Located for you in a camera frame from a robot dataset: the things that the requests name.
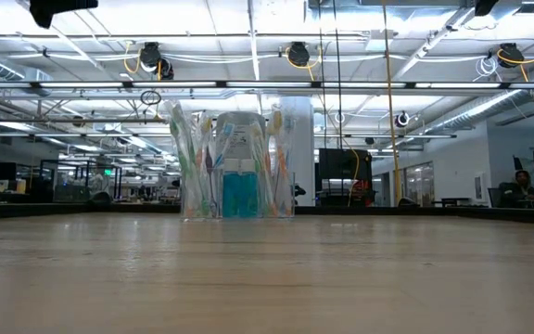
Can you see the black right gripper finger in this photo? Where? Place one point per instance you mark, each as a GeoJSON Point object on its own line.
{"type": "Point", "coordinates": [484, 7]}

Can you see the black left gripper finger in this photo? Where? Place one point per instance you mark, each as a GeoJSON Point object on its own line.
{"type": "Point", "coordinates": [49, 11]}

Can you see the small blue mouthwash bottle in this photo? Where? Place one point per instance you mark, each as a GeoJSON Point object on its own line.
{"type": "Point", "coordinates": [231, 195]}
{"type": "Point", "coordinates": [250, 195]}

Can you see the person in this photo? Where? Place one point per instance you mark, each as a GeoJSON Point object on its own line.
{"type": "Point", "coordinates": [519, 190]}

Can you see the black equipment cabinet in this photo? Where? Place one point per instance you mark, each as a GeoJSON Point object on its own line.
{"type": "Point", "coordinates": [343, 171]}

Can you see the wrapped toothbrushes in bin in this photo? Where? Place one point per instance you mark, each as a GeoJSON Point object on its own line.
{"type": "Point", "coordinates": [241, 139]}

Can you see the white building column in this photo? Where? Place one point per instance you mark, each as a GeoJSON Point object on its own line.
{"type": "Point", "coordinates": [305, 153]}

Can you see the black office chair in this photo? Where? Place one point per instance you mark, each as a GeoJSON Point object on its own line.
{"type": "Point", "coordinates": [300, 190]}

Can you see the clear acrylic organizer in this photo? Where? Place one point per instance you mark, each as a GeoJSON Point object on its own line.
{"type": "Point", "coordinates": [220, 214]}

